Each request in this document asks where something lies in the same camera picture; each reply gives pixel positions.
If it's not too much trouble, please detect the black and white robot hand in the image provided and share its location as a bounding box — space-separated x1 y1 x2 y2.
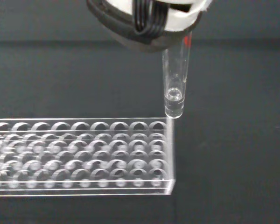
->
86 0 213 53

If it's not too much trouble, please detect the clear plastic test tube rack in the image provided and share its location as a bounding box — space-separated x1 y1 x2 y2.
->
0 117 177 197

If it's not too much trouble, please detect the black bench cloth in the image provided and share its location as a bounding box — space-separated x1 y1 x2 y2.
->
0 0 280 224

